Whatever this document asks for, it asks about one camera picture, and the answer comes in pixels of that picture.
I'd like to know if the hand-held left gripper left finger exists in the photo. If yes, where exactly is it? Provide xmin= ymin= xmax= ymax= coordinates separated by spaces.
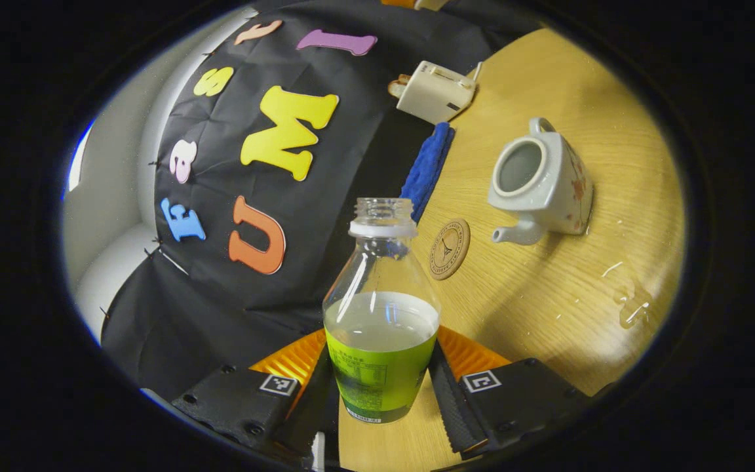
xmin=171 ymin=328 xmax=339 ymax=460

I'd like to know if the clear green-label water bottle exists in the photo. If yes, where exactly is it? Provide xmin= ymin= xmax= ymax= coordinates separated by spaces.
xmin=322 ymin=197 xmax=442 ymax=424

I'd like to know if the blue towel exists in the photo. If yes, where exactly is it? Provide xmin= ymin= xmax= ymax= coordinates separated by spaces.
xmin=399 ymin=122 xmax=455 ymax=224

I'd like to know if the round brown coaster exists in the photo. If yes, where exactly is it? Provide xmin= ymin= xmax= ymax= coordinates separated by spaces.
xmin=429 ymin=218 xmax=471 ymax=281

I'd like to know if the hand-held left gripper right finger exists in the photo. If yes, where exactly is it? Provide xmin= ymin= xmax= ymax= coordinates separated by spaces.
xmin=427 ymin=326 xmax=614 ymax=456

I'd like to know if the white toaster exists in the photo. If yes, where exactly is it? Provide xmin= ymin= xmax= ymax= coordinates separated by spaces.
xmin=396 ymin=60 xmax=483 ymax=125

